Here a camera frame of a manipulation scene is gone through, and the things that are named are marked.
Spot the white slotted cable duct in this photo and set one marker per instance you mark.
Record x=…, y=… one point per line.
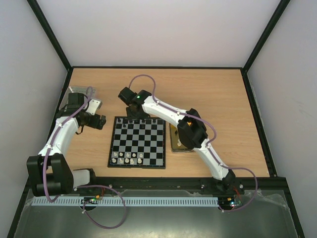
x=133, y=202

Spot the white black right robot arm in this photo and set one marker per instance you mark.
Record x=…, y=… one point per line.
x=191, y=129

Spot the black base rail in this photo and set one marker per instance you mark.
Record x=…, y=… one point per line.
x=206, y=186

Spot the left controller circuit board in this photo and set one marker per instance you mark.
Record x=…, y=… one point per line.
x=91, y=200

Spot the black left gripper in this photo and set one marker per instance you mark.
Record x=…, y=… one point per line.
x=101, y=122

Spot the silver metal tin lid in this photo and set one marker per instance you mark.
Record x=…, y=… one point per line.
x=73, y=89

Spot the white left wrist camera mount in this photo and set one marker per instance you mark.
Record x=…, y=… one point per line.
x=93, y=105

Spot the controller circuit board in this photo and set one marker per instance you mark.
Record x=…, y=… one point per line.
x=228, y=203
x=91, y=200

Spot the gold metal tin box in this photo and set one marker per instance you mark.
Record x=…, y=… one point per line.
x=176, y=145

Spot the black enclosure frame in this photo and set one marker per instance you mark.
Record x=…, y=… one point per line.
x=264, y=36

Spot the black silver chess board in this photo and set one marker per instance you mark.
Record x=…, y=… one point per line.
x=133, y=143

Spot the right controller circuit board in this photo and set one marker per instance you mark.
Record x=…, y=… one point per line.
x=228, y=203

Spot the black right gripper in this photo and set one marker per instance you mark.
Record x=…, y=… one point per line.
x=134, y=113

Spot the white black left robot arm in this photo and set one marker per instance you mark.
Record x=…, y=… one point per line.
x=49, y=172

